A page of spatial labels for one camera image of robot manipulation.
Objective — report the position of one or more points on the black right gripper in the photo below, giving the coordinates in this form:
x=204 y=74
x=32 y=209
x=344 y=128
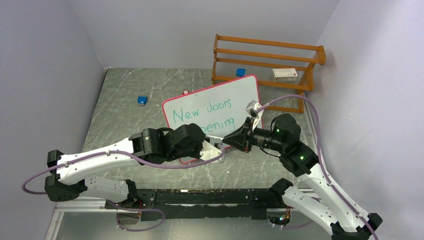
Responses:
x=242 y=138

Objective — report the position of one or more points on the green white marker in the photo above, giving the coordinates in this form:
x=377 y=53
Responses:
x=214 y=137

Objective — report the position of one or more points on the pink framed whiteboard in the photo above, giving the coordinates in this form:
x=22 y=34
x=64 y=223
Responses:
x=218 y=110

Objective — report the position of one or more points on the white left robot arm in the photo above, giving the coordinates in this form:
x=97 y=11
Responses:
x=76 y=173

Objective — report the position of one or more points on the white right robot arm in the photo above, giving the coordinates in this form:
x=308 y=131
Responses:
x=335 y=212

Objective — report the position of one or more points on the blue block on shelf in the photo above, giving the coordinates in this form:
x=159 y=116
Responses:
x=240 y=72

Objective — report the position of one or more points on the white red small box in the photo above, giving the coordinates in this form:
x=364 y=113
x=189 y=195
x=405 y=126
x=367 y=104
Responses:
x=285 y=74

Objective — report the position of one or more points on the wooden shelf rack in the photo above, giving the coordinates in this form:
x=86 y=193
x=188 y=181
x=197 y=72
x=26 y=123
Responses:
x=259 y=57

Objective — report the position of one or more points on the blue eraser block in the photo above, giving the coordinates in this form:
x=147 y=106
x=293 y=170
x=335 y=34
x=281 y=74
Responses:
x=142 y=100

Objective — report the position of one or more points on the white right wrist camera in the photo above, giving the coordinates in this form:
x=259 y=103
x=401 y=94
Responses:
x=255 y=116

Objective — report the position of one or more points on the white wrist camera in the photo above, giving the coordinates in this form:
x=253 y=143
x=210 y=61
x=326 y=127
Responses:
x=255 y=116
x=211 y=148

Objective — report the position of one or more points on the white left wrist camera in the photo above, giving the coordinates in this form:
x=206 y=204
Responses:
x=211 y=148

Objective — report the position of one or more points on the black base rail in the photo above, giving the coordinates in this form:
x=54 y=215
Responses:
x=252 y=203

